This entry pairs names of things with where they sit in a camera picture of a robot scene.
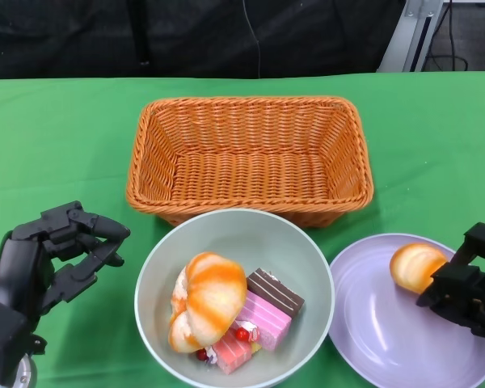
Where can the grey aluminium frame post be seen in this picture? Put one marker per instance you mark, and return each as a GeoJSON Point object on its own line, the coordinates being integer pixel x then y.
{"type": "Point", "coordinates": [408, 36]}

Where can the lavender round plate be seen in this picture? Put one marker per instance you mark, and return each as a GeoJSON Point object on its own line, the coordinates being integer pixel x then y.
{"type": "Point", "coordinates": [380, 331]}

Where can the chocolate layered cake slice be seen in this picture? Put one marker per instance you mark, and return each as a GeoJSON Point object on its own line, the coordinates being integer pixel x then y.
{"type": "Point", "coordinates": [277, 293]}

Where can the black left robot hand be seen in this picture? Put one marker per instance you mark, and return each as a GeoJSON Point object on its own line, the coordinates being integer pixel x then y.
{"type": "Point", "coordinates": [20, 266]}

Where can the orange wicker basket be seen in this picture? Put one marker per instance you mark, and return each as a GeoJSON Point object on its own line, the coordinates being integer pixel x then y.
{"type": "Point", "coordinates": [246, 178]}

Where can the red cake with cherries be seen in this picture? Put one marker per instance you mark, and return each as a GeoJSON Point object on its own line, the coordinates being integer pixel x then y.
{"type": "Point", "coordinates": [232, 351]}

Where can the black fabric backdrop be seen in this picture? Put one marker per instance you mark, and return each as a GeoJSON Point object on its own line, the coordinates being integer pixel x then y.
{"type": "Point", "coordinates": [186, 36]}

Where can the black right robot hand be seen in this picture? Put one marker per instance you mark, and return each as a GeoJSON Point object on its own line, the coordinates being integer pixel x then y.
{"type": "Point", "coordinates": [473, 291]}

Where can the orange striped bread roll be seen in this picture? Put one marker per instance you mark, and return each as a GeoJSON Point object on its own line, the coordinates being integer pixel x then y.
{"type": "Point", "coordinates": [414, 266]}
{"type": "Point", "coordinates": [210, 299]}

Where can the pink layered cake slice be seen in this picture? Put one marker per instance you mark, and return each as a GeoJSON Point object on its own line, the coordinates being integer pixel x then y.
{"type": "Point", "coordinates": [266, 323]}

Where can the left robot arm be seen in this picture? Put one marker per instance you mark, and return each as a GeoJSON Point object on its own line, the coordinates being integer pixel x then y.
{"type": "Point", "coordinates": [4, 343]}

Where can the grey round bowl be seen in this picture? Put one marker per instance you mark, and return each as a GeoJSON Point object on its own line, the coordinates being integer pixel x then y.
{"type": "Point", "coordinates": [234, 238]}

